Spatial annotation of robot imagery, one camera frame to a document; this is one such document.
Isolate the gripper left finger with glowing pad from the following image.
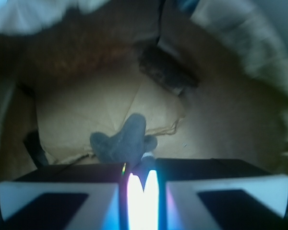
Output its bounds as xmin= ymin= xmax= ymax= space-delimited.
xmin=0 ymin=163 xmax=143 ymax=230

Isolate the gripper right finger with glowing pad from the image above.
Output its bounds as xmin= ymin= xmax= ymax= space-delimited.
xmin=144 ymin=159 xmax=288 ymax=230

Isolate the gray plush animal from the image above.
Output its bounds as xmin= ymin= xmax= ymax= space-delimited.
xmin=89 ymin=114 xmax=158 ymax=167

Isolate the brown paper bag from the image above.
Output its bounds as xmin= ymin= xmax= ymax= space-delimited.
xmin=0 ymin=0 xmax=288 ymax=173

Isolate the dark brown bark piece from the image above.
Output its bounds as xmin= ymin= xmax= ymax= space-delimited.
xmin=139 ymin=46 xmax=199 ymax=96

